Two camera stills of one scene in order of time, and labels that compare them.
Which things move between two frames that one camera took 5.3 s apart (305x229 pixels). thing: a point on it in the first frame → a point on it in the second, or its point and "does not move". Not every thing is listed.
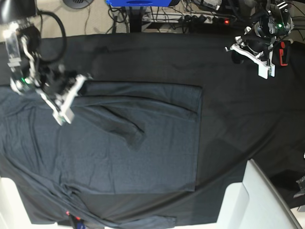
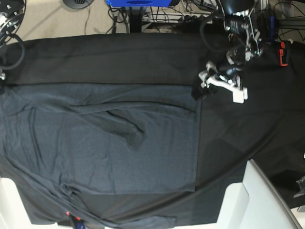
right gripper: [252, 44] → [227, 77]
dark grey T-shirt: [125, 138] does not move
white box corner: [255, 203] does not move
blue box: [139, 3] does not move
